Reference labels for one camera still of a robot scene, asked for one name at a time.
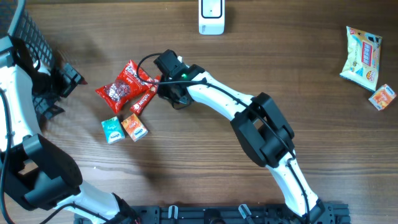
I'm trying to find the red candy bag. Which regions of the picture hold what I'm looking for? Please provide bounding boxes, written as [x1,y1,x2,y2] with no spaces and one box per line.
[95,60,153,114]

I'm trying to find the orange tissue pack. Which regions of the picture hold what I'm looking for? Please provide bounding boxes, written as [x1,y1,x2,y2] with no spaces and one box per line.
[369,84,397,111]
[121,114,148,142]

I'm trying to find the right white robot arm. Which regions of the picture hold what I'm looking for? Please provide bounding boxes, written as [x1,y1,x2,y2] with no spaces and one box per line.
[154,50,323,223]

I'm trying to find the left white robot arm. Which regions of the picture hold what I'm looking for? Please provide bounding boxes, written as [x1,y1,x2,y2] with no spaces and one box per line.
[1,35,140,223]

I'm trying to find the white barcode scanner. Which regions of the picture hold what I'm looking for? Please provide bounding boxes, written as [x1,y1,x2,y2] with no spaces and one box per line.
[198,0,225,35]

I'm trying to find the red coffee stick sachet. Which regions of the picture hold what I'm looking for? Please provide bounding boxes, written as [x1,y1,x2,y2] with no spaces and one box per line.
[129,84,158,116]

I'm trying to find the teal tissue pack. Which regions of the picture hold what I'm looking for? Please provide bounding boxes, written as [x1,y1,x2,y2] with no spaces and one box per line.
[101,116,125,144]

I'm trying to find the yellow snack bag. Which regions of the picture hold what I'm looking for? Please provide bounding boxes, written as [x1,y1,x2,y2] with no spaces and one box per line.
[340,26,382,92]

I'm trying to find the black wire mesh basket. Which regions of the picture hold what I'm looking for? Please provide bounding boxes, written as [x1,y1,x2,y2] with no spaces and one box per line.
[1,0,55,71]

